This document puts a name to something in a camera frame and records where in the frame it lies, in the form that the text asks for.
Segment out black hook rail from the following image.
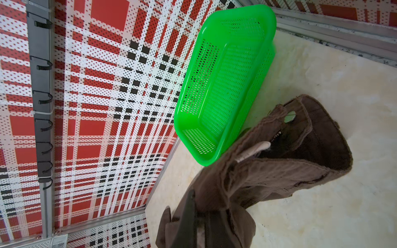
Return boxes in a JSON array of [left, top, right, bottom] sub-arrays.
[[26, 0, 54, 239]]

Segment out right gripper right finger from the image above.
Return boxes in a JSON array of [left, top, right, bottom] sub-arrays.
[[204, 211, 231, 248]]

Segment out brown trousers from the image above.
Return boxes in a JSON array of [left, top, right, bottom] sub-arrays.
[[156, 95, 353, 248]]

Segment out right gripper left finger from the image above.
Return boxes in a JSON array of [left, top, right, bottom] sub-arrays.
[[176, 190, 197, 248]]

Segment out white wire mesh shelf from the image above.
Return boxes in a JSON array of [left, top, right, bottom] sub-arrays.
[[19, 235, 68, 248]]

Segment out green plastic basket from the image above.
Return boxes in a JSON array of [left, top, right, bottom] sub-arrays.
[[174, 5, 277, 166]]

